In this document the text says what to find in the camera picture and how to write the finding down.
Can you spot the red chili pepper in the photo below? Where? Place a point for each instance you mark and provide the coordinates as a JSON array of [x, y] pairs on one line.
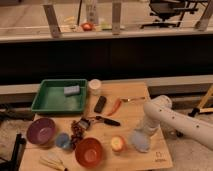
[[115, 107]]

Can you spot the metal fork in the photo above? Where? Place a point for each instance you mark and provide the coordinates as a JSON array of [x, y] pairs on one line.
[[125, 100]]

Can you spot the light blue towel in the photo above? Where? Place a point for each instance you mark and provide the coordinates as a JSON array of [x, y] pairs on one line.
[[140, 141]]

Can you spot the red fruit on shelf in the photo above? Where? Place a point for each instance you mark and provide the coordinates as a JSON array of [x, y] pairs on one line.
[[87, 26]]

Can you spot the green plastic tray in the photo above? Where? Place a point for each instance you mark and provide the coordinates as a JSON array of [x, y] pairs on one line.
[[51, 99]]

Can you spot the black chair at left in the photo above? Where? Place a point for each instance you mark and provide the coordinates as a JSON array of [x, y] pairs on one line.
[[14, 162]]

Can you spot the black rectangular remote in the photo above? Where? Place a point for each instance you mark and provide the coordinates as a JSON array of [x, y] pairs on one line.
[[100, 104]]

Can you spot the bunch of dark grapes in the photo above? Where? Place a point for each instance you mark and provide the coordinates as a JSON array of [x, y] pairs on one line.
[[77, 134]]

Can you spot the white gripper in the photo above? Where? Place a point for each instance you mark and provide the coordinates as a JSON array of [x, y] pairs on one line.
[[147, 127]]

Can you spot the small blue cup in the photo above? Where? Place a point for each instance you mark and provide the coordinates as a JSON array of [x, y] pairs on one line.
[[63, 141]]

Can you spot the black handled peeler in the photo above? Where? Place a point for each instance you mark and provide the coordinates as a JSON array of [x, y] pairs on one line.
[[86, 123]]

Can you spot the blue sponge block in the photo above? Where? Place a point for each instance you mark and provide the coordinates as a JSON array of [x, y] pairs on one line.
[[71, 90]]

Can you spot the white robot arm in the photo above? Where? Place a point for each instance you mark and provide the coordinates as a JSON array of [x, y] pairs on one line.
[[159, 110]]

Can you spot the red orange bowl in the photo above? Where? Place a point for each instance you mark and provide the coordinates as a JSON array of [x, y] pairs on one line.
[[89, 152]]

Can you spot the purple bowl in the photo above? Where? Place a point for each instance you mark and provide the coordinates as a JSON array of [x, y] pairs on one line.
[[41, 131]]

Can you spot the pale corn husk brush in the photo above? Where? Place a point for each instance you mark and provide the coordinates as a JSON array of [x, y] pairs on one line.
[[53, 161]]

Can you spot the red yellow apple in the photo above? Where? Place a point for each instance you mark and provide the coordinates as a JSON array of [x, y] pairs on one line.
[[117, 144]]

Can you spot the black office chair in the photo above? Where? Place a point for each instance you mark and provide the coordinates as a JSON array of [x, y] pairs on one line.
[[165, 9]]

